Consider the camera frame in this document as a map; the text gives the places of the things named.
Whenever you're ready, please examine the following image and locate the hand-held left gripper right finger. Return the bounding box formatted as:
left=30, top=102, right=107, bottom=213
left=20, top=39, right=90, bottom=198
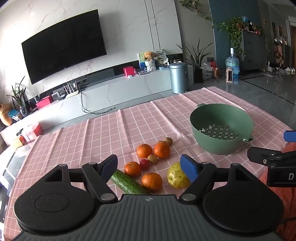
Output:
left=179, top=154, right=253, bottom=202

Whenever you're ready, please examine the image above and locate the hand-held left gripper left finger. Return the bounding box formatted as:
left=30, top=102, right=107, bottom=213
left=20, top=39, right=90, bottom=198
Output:
left=44, top=154, right=119, bottom=202

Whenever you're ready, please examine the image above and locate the yellow pear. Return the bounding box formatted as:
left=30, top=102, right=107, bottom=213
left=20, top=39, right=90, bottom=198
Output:
left=167, top=162, right=192, bottom=189

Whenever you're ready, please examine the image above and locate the orange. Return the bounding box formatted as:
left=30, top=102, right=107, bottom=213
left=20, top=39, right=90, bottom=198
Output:
left=154, top=141, right=171, bottom=159
left=136, top=144, right=153, bottom=159
left=124, top=161, right=142, bottom=178
left=142, top=172, right=163, bottom=192

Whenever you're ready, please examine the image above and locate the green cucumber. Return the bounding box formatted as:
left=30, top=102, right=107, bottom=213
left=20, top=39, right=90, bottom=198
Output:
left=110, top=169, right=151, bottom=195

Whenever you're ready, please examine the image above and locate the green colander bowl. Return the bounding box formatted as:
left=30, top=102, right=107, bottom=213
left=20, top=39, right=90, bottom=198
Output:
left=190, top=103, right=254, bottom=155

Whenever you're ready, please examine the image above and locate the person's right forearm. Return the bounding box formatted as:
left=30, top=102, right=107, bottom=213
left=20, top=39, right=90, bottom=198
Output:
left=258, top=140, right=296, bottom=234

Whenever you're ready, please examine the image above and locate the pink checked tablecloth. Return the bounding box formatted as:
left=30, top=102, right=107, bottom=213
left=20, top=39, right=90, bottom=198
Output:
left=3, top=86, right=294, bottom=241

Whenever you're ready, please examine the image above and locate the white marble television cabinet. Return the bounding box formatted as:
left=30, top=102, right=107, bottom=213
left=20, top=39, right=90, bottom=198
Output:
left=0, top=65, right=195, bottom=139

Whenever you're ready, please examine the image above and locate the white router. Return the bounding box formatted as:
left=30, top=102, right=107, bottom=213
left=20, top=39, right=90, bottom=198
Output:
left=63, top=82, right=79, bottom=99

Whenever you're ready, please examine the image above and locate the stack of red boxes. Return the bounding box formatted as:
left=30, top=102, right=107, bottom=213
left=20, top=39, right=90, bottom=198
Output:
left=22, top=123, right=43, bottom=143

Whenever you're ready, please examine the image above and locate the silver pedal trash can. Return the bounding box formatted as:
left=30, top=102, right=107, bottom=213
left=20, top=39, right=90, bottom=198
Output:
left=169, top=62, right=189, bottom=94

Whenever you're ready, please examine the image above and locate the grey sideboard cabinet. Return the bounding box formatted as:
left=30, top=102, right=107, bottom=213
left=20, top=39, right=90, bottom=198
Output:
left=242, top=30, right=266, bottom=75

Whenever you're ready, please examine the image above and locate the blue water jug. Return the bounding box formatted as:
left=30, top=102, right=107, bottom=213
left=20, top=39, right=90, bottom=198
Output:
left=225, top=48, right=240, bottom=79

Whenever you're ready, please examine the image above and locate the snake plant in black pot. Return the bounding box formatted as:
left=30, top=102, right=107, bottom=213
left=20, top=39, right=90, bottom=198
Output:
left=177, top=38, right=214, bottom=83

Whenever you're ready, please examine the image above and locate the red bag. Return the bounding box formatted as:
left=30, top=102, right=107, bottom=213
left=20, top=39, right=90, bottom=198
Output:
left=210, top=61, right=220, bottom=78

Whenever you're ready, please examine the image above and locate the white plastic bag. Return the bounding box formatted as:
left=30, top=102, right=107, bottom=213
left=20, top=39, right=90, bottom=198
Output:
left=201, top=64, right=213, bottom=80

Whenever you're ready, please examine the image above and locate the colourful picture card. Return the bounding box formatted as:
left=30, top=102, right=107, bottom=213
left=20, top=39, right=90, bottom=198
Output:
left=138, top=53, right=147, bottom=71

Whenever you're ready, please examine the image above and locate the potted orchid plant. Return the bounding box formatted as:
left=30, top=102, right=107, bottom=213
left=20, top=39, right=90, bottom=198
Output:
left=7, top=76, right=28, bottom=116

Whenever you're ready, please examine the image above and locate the brown figurine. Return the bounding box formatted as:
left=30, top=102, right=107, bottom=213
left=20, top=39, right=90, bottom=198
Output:
left=0, top=103, right=13, bottom=127

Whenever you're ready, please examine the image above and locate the decorative round plate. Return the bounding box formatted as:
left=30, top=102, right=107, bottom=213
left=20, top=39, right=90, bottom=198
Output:
left=153, top=49, right=169, bottom=65

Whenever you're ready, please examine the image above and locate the trailing pothos plant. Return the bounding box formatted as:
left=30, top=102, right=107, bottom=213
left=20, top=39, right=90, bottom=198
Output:
left=214, top=16, right=245, bottom=56

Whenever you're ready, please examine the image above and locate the black flat television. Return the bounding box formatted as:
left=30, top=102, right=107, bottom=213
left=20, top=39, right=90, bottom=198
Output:
left=21, top=9, right=107, bottom=85

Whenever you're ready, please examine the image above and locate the hanging vine plant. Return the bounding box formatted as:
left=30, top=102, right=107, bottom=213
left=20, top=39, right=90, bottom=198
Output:
left=179, top=0, right=213, bottom=22

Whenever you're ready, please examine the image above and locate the black power cable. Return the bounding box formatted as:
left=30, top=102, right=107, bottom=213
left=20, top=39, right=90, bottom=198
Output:
left=80, top=89, right=116, bottom=114

